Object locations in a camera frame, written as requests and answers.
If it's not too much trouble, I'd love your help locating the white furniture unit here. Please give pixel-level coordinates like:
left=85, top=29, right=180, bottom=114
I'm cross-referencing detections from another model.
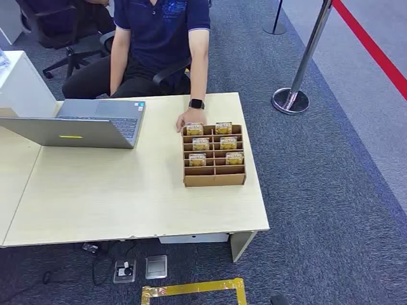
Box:
left=0, top=0, right=26, bottom=48

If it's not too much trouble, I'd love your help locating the red barrier belt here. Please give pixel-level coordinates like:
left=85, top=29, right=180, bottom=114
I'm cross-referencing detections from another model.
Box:
left=330, top=0, right=407, bottom=102

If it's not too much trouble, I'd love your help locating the person's left hand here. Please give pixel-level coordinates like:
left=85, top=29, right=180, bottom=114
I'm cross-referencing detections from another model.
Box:
left=176, top=107, right=208, bottom=135

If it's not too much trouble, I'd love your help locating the clear plastic item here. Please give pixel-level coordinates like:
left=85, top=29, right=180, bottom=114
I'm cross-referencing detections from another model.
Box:
left=0, top=47, right=11, bottom=72

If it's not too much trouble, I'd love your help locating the cardboard card organizer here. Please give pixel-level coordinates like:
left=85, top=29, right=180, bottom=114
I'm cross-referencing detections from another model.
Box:
left=182, top=123, right=247, bottom=188

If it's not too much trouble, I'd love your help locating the grey laptop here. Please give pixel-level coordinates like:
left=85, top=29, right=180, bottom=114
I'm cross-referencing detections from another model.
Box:
left=0, top=98, right=146, bottom=150

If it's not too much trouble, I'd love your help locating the chrome stanchion post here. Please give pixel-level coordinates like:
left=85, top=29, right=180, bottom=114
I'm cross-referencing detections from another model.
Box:
left=270, top=0, right=334, bottom=116

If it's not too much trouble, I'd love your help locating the yellow floor tape frame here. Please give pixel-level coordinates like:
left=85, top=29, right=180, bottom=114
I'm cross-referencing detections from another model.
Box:
left=140, top=278, right=248, bottom=305

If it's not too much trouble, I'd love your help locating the black office chair with armrests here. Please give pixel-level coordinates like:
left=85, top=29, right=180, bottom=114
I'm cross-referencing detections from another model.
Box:
left=100, top=29, right=194, bottom=97

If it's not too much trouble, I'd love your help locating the white cabinet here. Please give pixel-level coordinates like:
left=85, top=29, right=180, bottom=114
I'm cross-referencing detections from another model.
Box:
left=0, top=50, right=59, bottom=119

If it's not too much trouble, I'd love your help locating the black empty office chair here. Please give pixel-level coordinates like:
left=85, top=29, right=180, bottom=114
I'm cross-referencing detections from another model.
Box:
left=16, top=0, right=111, bottom=81

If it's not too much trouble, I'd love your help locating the light wood desk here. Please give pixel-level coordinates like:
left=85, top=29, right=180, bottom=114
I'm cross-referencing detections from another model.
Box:
left=0, top=100, right=63, bottom=246
left=2, top=92, right=270, bottom=262

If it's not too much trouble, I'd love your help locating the closed metal floor socket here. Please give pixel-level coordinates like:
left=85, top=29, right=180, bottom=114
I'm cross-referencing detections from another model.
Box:
left=145, top=254, right=168, bottom=280

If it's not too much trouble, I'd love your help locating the floor socket with plug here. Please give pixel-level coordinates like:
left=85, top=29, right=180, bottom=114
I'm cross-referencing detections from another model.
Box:
left=113, top=259, right=137, bottom=285

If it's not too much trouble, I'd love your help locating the white desk drawer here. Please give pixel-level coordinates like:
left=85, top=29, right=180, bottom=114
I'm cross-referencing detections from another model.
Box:
left=158, top=233, right=230, bottom=245

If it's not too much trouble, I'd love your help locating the black power cable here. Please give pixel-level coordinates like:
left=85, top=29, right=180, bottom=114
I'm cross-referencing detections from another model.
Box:
left=91, top=241, right=137, bottom=287

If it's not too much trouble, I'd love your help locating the person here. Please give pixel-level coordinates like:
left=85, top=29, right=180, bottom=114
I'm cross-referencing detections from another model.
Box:
left=62, top=0, right=211, bottom=135

